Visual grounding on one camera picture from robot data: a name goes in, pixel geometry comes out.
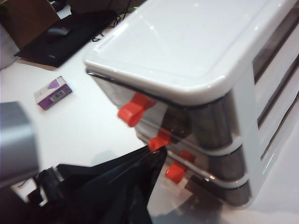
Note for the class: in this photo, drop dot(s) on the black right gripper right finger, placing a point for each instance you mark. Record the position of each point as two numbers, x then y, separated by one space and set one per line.
126 200

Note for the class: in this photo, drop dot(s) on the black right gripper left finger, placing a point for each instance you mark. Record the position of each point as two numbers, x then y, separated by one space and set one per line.
102 172

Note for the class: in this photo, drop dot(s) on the purple white tissue pack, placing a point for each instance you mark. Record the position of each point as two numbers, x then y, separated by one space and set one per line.
52 96

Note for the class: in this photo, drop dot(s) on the black desk mouse pad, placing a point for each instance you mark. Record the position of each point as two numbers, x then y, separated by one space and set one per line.
70 39

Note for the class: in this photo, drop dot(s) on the black computer mouse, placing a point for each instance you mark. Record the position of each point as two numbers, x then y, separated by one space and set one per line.
57 33

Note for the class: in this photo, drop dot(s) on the brown cardboard box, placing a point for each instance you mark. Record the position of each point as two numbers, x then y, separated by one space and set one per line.
28 21

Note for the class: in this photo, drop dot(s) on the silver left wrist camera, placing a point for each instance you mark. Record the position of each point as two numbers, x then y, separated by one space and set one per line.
16 140

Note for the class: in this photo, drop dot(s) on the white plastic drawer cabinet frame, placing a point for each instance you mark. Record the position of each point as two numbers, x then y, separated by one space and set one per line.
177 46

